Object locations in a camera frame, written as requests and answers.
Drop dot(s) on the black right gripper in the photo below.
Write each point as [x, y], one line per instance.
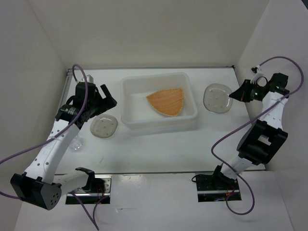
[241, 93]

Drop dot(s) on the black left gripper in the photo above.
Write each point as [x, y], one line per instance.
[109, 102]

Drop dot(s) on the woven bamboo fan tray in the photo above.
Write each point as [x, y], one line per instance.
[168, 102]

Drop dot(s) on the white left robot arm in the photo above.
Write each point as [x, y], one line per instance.
[38, 184]

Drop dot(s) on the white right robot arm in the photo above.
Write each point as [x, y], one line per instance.
[266, 135]

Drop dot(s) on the translucent plastic bin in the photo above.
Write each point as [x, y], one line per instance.
[137, 113]

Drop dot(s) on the clear glass cup front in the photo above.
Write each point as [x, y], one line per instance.
[76, 143]

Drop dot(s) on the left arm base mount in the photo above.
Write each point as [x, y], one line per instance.
[97, 194]

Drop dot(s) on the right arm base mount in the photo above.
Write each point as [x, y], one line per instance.
[208, 191]

